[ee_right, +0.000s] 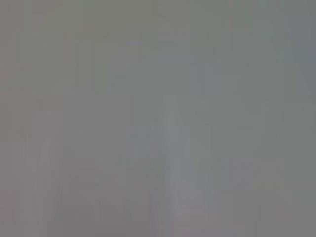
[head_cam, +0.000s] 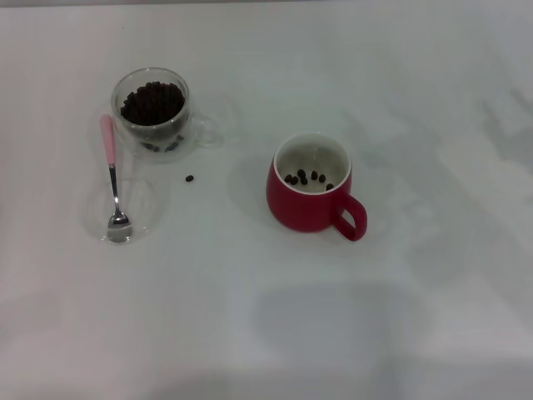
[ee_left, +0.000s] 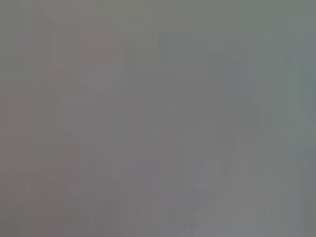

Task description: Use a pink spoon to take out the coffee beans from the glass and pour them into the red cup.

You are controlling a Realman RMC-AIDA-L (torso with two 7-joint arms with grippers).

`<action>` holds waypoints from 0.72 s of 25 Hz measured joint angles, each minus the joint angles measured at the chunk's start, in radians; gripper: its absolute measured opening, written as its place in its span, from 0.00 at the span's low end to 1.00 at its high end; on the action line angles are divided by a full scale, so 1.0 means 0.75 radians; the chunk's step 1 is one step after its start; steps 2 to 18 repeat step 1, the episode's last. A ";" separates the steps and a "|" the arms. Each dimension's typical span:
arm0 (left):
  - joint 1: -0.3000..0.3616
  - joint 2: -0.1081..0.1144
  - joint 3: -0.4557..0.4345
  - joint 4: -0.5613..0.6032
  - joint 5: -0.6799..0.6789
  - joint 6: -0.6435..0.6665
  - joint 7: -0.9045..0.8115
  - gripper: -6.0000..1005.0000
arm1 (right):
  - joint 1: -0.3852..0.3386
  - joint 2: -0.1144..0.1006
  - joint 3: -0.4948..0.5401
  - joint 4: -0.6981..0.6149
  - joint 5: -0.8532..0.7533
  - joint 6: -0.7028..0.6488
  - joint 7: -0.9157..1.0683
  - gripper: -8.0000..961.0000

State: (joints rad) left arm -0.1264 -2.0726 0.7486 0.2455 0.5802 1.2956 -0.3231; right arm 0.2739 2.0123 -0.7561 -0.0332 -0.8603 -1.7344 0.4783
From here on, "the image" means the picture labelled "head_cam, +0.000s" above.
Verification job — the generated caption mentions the clear double-wall glass mug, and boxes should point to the clear double-wall glass mug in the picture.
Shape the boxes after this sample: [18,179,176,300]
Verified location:
[111,67,224,164]

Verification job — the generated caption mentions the pink-handled metal spoon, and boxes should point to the pink-handled metal spoon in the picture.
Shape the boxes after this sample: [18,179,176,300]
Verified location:
[99,114,133,245]

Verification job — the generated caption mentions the clear glass saucer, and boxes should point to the clear glass saucer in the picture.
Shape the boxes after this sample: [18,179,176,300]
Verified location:
[85,174,162,246]

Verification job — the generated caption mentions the pile of dark coffee beans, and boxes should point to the pile of dark coffee beans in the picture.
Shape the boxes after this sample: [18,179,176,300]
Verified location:
[120,81,187,127]

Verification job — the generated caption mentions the red ceramic mug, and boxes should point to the red ceramic mug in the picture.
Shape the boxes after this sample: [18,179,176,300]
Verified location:
[265,132,369,243]

